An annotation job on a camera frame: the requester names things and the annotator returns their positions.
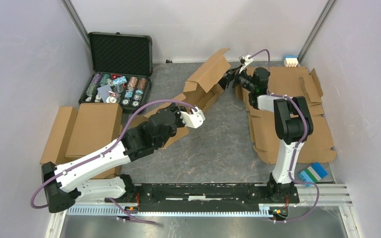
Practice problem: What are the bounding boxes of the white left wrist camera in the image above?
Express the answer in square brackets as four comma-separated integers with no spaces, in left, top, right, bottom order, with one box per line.
[180,107,205,128]

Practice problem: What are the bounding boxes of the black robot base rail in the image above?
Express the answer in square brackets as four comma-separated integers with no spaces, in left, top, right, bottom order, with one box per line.
[115,182,300,212]

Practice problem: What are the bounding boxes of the white blue toy block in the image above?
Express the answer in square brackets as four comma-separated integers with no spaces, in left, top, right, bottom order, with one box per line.
[283,55,299,67]

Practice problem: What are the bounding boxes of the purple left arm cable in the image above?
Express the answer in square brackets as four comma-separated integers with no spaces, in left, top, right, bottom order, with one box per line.
[30,99,165,226]

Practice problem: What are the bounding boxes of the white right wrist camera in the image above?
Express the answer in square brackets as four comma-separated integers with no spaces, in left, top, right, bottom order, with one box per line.
[239,55,254,73]

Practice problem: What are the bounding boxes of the black poker chip case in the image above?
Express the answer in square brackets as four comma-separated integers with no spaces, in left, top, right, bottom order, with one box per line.
[78,32,153,114]

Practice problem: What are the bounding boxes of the lower flat cardboard sheet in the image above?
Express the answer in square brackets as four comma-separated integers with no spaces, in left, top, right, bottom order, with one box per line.
[236,66,337,164]

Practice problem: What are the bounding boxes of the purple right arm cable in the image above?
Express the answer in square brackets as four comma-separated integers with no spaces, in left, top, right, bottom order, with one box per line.
[250,49,321,224]

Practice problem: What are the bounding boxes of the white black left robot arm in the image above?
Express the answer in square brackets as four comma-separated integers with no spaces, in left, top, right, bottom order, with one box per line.
[30,101,202,213]

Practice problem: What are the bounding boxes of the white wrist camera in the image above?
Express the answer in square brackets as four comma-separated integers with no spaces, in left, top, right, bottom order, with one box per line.
[239,55,254,73]
[180,107,205,128]

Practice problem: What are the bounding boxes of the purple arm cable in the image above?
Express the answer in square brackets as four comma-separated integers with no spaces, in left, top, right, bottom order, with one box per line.
[250,49,321,224]
[30,99,165,226]

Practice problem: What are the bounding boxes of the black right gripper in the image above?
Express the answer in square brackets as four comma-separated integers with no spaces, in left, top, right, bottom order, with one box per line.
[214,64,255,92]

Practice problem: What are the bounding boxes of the blue green striped block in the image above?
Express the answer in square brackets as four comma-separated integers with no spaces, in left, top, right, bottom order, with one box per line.
[298,162,328,187]

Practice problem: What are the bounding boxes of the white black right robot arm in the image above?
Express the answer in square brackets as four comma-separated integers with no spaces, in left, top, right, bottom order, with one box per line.
[219,67,314,202]

